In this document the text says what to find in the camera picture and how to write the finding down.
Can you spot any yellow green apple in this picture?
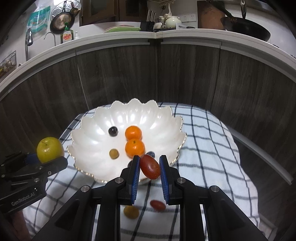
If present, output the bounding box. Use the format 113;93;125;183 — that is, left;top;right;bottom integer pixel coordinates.
37;137;64;163

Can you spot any red cherry tomato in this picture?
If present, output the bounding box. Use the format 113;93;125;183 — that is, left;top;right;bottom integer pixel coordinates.
150;200;166;211
140;155;160;180

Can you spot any yellow cherry tomato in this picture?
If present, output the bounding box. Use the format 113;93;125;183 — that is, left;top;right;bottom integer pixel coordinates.
123;206;139;219

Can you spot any white scalloped bowl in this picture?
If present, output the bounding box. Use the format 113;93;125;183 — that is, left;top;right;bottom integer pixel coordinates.
67;98;187;184

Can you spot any olive yellow fruit in bowl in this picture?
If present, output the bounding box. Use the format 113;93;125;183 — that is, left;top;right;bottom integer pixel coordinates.
109;149;119;160

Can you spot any blue checked white cloth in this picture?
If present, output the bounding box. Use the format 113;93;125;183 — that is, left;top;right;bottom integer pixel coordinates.
23;104;260;240

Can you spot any dark grape in bowl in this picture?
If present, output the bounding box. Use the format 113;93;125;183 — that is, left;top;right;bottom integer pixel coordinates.
108;126;118;137

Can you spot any grey metal strip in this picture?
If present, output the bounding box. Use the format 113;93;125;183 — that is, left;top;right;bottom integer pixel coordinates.
227;126;294;185

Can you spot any lower orange mandarin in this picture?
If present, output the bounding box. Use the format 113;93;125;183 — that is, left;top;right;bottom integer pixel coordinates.
125;138;145;158

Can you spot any orange mandarin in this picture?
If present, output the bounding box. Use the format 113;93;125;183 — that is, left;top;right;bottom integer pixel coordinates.
125;126;142;141
125;138;145;158

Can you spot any upper orange mandarin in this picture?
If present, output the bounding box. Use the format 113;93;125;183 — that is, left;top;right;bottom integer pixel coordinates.
125;126;142;141

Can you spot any blueberry in bowl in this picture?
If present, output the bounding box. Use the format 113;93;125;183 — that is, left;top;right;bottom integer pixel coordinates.
146;151;155;158

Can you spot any chrome faucet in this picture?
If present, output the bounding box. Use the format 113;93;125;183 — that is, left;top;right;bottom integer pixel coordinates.
43;32;57;47

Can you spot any green dish soap bottle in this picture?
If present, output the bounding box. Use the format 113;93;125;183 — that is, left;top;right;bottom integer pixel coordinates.
61;23;74;44

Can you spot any hanging copper frying pan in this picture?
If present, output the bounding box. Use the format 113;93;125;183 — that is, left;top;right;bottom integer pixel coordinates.
50;1;75;34

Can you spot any green tray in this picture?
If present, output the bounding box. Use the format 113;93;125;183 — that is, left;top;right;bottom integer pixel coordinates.
104;25;140;33

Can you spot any black knife block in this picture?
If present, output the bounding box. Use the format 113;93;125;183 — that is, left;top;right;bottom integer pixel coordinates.
140;9;156;32

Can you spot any cream ceramic teapot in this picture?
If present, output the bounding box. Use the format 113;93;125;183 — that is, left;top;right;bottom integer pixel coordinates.
165;16;182;29

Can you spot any black wok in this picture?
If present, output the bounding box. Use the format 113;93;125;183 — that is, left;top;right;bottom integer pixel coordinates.
208;1;271;42

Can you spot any wooden cutting board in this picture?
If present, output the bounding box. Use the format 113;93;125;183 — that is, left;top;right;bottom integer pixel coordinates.
197;1;225;30

